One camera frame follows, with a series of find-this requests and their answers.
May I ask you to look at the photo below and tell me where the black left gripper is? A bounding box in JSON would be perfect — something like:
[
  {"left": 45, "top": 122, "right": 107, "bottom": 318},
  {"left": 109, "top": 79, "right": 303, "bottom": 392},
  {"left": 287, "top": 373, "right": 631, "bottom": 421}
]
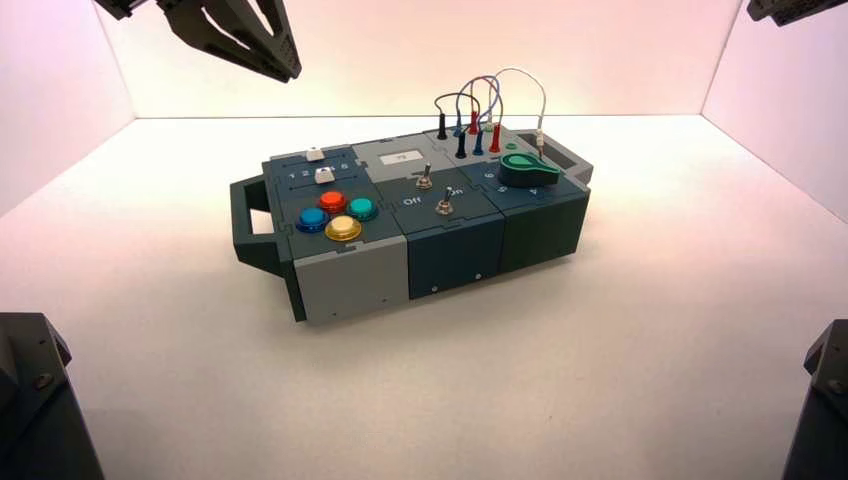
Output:
[{"left": 92, "top": 0, "right": 303, "bottom": 85}]

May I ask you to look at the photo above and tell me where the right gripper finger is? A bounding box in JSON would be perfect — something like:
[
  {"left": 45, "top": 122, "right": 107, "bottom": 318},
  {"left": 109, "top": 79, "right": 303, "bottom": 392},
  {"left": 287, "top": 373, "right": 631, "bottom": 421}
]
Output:
[{"left": 746, "top": 0, "right": 848, "bottom": 28}]

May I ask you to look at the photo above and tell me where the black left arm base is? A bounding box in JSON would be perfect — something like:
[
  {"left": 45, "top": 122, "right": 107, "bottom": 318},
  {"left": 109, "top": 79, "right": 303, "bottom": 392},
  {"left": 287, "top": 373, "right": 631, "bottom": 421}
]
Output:
[{"left": 0, "top": 312, "right": 106, "bottom": 480}]

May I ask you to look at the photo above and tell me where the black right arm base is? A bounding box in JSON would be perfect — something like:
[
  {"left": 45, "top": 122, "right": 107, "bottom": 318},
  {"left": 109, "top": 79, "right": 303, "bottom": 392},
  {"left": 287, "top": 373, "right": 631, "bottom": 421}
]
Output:
[{"left": 781, "top": 319, "right": 848, "bottom": 480}]

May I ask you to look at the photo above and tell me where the blue round push button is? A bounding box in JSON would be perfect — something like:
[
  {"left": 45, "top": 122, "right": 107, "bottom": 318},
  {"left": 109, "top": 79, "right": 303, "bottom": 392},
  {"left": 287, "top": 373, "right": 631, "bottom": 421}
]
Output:
[{"left": 295, "top": 207, "right": 331, "bottom": 234}]

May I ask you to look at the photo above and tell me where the teal round push button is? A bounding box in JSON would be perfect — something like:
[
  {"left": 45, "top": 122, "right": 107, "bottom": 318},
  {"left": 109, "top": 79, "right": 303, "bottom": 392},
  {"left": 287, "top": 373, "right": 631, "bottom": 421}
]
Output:
[{"left": 347, "top": 197, "right": 380, "bottom": 223}]

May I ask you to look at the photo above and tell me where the yellow round push button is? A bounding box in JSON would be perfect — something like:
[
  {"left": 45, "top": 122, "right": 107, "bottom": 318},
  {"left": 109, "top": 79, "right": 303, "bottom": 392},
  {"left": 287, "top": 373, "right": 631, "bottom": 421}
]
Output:
[{"left": 324, "top": 215, "right": 364, "bottom": 244}]

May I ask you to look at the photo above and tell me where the blue grey control box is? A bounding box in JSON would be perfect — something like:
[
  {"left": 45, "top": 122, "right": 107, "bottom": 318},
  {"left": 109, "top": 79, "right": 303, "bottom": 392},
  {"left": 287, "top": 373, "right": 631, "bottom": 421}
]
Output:
[{"left": 229, "top": 129, "right": 596, "bottom": 326}]

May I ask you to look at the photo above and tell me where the green rotary knob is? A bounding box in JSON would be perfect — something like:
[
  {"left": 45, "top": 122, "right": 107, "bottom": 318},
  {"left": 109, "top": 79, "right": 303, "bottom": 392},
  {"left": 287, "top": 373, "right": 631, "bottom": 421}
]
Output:
[{"left": 498, "top": 152, "right": 562, "bottom": 189}]

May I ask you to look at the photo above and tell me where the black jumper cable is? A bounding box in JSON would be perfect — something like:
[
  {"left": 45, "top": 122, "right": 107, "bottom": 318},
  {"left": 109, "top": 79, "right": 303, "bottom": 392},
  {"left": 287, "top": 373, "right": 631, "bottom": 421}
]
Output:
[{"left": 433, "top": 91, "right": 482, "bottom": 134}]

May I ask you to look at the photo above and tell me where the blue jumper cable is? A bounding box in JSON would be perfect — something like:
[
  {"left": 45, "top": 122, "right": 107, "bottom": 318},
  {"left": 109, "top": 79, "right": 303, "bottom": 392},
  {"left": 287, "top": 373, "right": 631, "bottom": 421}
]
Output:
[{"left": 454, "top": 74, "right": 503, "bottom": 134}]

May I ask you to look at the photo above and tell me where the red jumper cable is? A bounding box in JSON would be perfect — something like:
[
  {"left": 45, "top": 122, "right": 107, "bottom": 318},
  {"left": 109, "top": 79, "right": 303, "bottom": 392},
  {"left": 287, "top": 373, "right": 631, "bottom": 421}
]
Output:
[{"left": 468, "top": 74, "right": 506, "bottom": 128}]

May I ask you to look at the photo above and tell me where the white jumper cable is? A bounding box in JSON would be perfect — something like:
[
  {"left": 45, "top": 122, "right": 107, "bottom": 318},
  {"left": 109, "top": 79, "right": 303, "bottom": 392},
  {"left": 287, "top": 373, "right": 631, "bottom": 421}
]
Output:
[{"left": 486, "top": 67, "right": 548, "bottom": 132}]

